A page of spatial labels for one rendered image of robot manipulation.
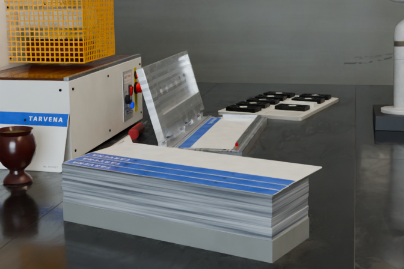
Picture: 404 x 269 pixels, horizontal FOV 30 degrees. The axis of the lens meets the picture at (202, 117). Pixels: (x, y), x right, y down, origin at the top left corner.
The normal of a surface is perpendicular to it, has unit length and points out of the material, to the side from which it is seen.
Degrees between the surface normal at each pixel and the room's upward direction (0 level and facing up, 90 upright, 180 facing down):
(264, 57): 90
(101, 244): 0
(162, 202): 90
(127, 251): 0
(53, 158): 69
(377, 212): 0
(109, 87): 90
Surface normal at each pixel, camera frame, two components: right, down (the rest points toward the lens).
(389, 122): -0.20, 0.18
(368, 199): -0.01, -0.98
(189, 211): -0.53, 0.16
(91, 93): 0.98, 0.03
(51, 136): -0.26, -0.19
